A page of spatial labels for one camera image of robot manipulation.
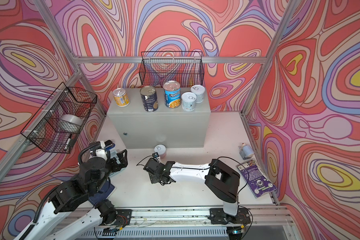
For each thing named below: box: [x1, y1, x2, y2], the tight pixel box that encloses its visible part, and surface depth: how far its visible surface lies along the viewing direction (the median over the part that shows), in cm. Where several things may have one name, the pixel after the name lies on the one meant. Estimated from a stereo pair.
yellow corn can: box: [112, 87, 130, 107], surface depth 74 cm
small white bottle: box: [238, 143, 255, 160], surface depth 92 cm
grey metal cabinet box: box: [107, 87, 211, 149], surface depth 88 cm
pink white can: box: [154, 144, 167, 160], surface depth 95 cm
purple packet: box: [236, 159, 277, 199], surface depth 84 cm
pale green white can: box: [190, 84, 206, 103], surface depth 77 cm
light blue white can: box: [181, 91, 197, 112], surface depth 73 cm
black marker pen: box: [64, 134, 73, 151], surface depth 74 cm
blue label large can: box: [163, 80, 182, 109], surface depth 70 cm
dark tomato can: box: [140, 85, 159, 113], surface depth 70 cm
